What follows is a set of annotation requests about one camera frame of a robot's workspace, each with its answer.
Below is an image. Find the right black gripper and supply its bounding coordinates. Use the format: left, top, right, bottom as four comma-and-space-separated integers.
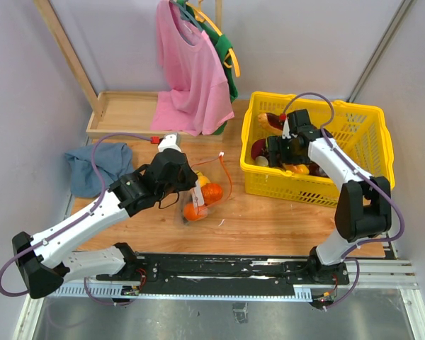
267, 135, 310, 169

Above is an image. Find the white garlic toy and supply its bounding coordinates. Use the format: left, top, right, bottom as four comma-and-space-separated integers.
255, 156, 269, 167

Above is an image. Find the clear zip top bag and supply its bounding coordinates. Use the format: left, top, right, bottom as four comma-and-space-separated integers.
175, 151, 233, 225

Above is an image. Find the orange pumpkin toy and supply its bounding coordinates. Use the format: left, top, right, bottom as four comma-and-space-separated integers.
201, 183, 223, 205

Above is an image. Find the yellow banana toy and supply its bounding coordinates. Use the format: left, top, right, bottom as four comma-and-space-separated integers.
283, 164, 310, 175

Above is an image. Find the orange tangerine toy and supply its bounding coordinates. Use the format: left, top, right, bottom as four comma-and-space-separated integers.
183, 203, 208, 222

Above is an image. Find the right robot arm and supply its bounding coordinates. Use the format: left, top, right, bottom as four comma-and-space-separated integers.
266, 109, 392, 283

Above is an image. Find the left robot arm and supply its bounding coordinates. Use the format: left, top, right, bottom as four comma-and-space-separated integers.
12, 149, 198, 299

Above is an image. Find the dark red apple toy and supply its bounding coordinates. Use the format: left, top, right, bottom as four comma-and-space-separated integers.
309, 163, 328, 178

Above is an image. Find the chocolate eclair toy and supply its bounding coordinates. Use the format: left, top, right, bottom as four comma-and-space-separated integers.
257, 113, 284, 135

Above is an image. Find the dark red eggplant toy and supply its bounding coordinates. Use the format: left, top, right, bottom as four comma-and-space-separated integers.
251, 139, 269, 161

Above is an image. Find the blue crumpled cloth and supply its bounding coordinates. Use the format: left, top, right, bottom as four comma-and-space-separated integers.
64, 142, 134, 198

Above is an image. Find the yellow plastic basket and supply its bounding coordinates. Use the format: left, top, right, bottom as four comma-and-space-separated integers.
240, 91, 395, 207

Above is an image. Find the wooden tray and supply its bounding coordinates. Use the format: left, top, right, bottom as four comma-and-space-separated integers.
86, 90, 224, 143

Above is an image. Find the pink t-shirt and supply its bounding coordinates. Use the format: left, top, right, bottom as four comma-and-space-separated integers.
150, 1, 234, 136

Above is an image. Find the green t-shirt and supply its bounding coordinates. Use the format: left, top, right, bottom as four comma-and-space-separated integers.
176, 0, 239, 135

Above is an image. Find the grey clothes hanger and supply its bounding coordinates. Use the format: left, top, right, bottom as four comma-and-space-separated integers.
169, 0, 203, 46

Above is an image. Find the yellow clothes hanger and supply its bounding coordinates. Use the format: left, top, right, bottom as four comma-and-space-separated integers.
186, 1, 241, 78

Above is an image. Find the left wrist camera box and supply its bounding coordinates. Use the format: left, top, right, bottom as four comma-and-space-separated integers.
150, 132, 181, 152

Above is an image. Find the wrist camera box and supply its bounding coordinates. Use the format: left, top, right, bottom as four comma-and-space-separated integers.
150, 132, 181, 152
279, 113, 291, 139

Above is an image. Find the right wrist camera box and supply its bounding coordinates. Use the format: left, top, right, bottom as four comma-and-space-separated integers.
279, 113, 291, 139

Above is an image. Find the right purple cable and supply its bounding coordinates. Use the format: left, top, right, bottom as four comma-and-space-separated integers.
283, 91, 405, 312

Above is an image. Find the purple cable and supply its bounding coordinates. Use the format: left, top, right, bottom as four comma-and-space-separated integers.
283, 91, 405, 312
0, 132, 157, 307

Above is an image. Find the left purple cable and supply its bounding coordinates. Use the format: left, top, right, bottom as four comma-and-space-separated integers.
0, 132, 157, 307

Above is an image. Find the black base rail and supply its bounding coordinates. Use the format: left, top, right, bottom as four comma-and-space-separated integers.
96, 253, 350, 300

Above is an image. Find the wooden rack post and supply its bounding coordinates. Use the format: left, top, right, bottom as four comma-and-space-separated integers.
33, 0, 104, 120

